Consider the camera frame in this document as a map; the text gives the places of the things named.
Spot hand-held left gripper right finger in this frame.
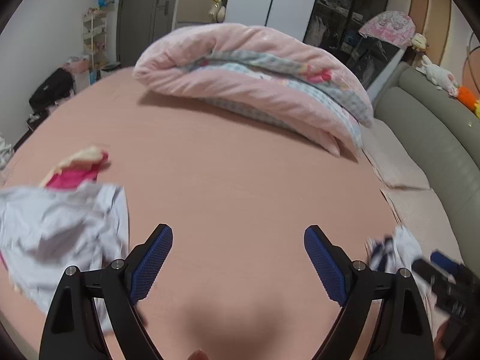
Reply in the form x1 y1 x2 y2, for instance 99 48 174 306
304 225 436 360

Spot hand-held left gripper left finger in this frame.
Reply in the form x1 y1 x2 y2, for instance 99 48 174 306
38 223 174 360

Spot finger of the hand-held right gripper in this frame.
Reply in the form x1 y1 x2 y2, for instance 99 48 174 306
412 258 455 298
430 252 464 276

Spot white t-shirt navy trim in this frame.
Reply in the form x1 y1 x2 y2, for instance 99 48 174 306
390 225 437 308

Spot white shirt navy cuffs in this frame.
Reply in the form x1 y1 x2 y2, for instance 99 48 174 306
0 183 130 334

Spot bright pink garment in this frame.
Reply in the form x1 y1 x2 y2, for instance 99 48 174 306
39 150 110 192

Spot pale yellow garment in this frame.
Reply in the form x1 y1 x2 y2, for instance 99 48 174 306
56 144 107 169

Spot grey-green padded headboard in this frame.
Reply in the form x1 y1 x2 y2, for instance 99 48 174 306
373 62 480 233

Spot orange carrot plush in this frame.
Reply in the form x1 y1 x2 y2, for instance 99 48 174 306
455 84 480 111

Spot white grey striped cloth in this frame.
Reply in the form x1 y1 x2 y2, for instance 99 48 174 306
0 133 16 171

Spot white rabbit plush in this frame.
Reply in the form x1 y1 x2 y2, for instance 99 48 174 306
416 54 460 91

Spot folded pink quilt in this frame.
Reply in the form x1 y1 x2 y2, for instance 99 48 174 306
133 22 376 156

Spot black bag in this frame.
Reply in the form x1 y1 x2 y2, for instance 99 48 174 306
28 67 76 113

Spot pink storage box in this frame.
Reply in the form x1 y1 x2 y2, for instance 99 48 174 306
64 55 102 91

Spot monkey plush toy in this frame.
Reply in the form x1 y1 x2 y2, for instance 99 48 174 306
410 32 430 51

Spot white shelf rack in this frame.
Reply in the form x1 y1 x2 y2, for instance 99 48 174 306
82 9 109 70

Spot pink printed cloth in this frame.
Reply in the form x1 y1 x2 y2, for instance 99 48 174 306
358 9 416 49

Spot grey door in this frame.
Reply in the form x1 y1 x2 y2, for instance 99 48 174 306
118 0 181 70

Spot dark glass wardrobe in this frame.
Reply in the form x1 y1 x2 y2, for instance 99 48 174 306
302 0 391 91

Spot beige cabinet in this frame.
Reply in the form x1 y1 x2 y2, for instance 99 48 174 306
175 0 226 31

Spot yellow white hanging toy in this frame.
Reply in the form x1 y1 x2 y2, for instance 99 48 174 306
208 0 227 24

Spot white wardrobe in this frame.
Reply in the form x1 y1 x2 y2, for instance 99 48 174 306
225 0 325 40

